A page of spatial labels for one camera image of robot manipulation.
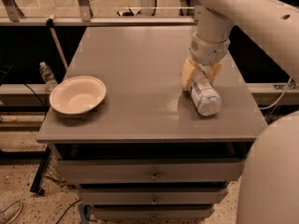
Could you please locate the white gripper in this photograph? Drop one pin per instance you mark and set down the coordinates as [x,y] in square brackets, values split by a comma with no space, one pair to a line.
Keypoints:
[209,52]

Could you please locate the clear plastic bottle blue label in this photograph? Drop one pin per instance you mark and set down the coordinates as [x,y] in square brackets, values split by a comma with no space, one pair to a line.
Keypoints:
[205,98]

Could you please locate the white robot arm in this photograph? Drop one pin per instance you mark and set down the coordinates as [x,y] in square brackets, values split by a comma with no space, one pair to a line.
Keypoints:
[269,188]

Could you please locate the small clear water bottle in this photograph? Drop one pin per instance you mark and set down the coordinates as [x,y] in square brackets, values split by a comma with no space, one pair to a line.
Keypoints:
[48,76]

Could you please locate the grey drawer cabinet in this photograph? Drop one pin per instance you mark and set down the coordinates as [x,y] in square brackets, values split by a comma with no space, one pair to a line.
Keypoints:
[145,114]

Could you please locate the top grey drawer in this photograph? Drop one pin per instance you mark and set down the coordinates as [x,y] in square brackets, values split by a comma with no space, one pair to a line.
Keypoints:
[150,171]

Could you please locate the grey drawer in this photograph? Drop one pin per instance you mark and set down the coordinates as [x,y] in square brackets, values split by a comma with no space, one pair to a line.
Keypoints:
[150,171]
[152,212]
[152,196]

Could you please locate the white paper bowl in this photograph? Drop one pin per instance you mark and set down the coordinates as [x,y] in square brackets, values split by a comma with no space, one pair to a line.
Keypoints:
[78,95]

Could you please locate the wooden stick with black clamp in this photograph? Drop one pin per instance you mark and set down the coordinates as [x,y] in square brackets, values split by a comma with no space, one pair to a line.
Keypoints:
[50,24]

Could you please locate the middle grey drawer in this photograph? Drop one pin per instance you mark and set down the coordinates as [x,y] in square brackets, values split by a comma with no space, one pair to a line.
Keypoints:
[152,196]

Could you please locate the bottom grey drawer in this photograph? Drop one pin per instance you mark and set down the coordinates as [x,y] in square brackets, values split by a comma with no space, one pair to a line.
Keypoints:
[152,212]

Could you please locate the black metal stand leg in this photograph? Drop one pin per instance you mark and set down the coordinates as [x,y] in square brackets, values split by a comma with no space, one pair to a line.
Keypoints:
[36,186]

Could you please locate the metal rail frame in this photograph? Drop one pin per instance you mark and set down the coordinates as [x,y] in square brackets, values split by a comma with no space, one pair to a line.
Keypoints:
[95,12]

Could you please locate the white wire fan guard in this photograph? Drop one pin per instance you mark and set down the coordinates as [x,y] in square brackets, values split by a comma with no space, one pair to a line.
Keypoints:
[10,213]

